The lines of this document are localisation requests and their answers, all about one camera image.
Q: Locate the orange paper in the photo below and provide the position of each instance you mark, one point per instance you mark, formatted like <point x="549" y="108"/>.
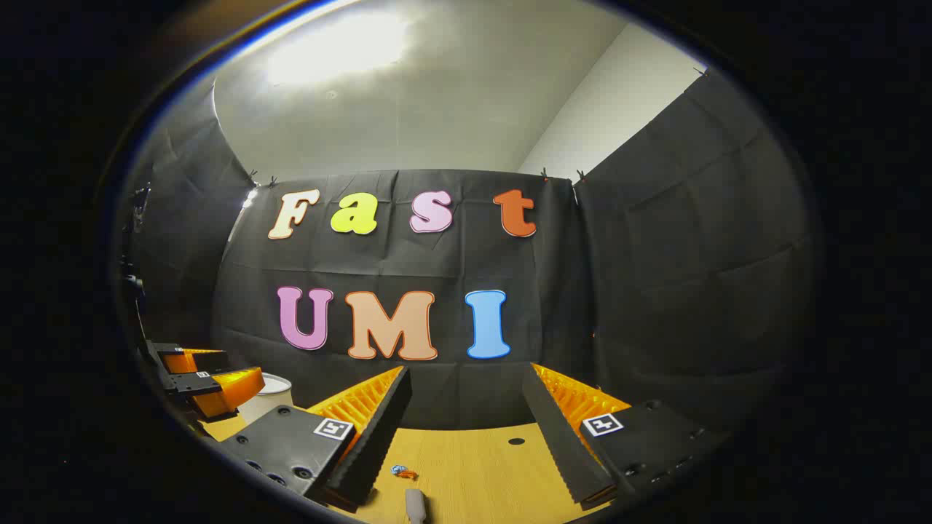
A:
<point x="410" y="475"/>

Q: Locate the white garbage bin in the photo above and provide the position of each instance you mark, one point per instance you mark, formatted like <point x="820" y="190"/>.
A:
<point x="268" y="400"/>

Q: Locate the small grey broom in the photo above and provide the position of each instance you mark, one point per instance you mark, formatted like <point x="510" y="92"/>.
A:
<point x="415" y="507"/>

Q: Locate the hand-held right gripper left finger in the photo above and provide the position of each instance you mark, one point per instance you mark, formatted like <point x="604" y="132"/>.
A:
<point x="378" y="429"/>

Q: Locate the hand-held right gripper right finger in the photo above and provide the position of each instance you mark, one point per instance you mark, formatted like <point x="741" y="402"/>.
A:
<point x="564" y="444"/>

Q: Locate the wooden desktop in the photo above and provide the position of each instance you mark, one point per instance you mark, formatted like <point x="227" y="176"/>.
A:
<point x="473" y="473"/>

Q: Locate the black backdrop cloth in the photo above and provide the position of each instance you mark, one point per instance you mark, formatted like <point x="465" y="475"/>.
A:
<point x="655" y="291"/>

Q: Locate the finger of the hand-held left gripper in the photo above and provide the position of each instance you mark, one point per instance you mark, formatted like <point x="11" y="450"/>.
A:
<point x="196" y="358"/>
<point x="226" y="389"/>

